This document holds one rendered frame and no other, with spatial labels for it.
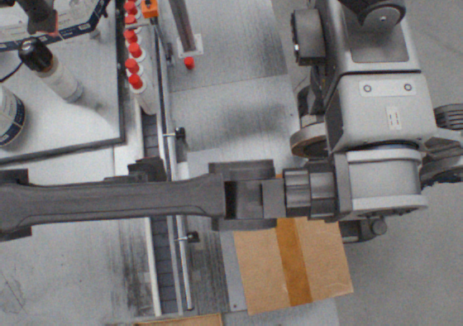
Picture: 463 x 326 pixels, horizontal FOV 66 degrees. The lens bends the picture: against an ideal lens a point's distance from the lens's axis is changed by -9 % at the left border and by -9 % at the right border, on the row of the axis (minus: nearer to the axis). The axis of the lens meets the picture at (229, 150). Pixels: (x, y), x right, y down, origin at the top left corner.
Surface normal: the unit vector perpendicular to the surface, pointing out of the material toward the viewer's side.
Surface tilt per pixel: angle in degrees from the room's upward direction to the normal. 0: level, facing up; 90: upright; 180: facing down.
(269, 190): 15
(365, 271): 0
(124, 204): 24
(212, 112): 0
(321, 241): 0
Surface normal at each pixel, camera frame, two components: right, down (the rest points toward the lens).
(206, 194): 0.28, -0.05
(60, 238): -0.06, -0.29
